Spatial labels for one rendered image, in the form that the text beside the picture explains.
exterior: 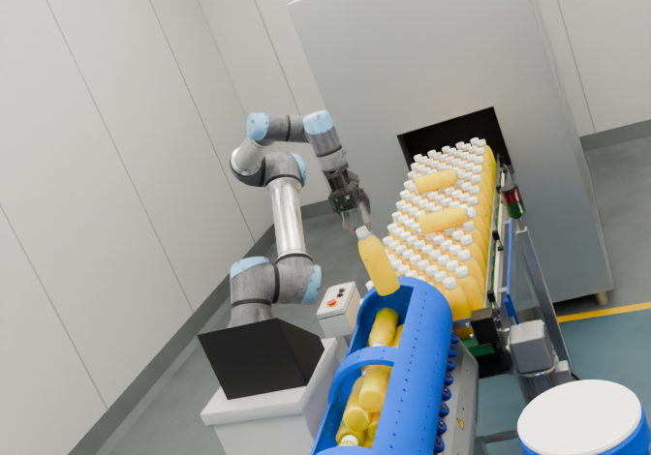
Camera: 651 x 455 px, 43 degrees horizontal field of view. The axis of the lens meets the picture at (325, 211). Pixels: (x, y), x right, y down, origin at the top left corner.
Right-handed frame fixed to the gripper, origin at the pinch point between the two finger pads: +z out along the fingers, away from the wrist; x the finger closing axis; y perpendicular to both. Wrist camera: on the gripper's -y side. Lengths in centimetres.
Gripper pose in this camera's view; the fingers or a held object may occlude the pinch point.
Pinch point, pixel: (361, 227)
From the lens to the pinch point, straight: 233.1
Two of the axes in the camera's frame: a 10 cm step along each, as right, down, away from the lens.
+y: -2.1, 3.7, -9.0
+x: 9.1, -2.6, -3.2
